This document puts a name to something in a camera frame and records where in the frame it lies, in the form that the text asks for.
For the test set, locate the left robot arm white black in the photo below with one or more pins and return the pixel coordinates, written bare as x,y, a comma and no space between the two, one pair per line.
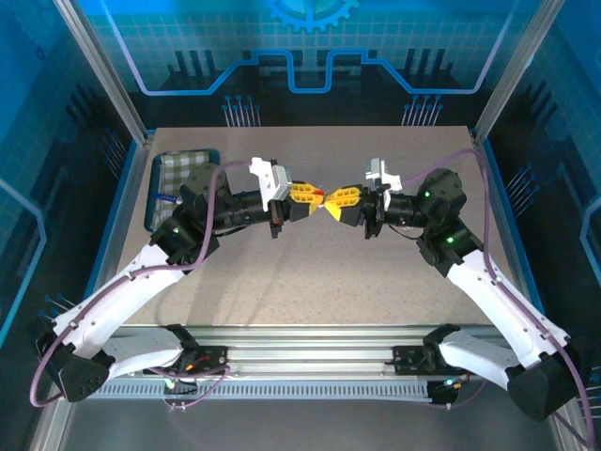
117,291

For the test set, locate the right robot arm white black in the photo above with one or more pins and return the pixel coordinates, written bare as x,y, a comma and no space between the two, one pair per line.
493,300

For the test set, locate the blue marker pen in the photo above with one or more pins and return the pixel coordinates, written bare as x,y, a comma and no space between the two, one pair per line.
168,197

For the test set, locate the green checked cloth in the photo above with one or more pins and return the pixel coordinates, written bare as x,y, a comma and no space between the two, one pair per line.
180,164

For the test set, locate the teal plastic tray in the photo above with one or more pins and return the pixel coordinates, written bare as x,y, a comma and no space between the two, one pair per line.
151,206

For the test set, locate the small black electronics board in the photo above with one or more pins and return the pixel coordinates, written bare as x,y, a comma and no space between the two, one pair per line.
443,393
180,383

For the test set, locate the grey metal front panel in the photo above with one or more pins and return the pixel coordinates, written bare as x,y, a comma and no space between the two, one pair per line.
305,427

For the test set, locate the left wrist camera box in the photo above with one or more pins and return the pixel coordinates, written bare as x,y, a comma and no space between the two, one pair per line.
270,181

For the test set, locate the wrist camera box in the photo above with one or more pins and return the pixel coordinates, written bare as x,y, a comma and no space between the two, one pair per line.
270,181
381,171

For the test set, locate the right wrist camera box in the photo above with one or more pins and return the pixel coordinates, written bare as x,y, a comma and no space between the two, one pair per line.
381,171

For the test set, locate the aluminium table side rail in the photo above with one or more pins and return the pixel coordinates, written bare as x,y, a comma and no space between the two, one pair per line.
135,174
490,174

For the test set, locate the aluminium front rail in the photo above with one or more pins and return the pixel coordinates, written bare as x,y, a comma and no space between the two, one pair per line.
305,347

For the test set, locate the aluminium frame post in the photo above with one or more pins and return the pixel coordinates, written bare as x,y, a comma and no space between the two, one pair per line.
516,70
101,70

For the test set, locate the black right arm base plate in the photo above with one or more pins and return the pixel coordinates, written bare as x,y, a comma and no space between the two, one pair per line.
408,361

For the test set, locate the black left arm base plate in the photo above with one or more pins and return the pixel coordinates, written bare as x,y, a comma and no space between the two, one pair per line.
211,362

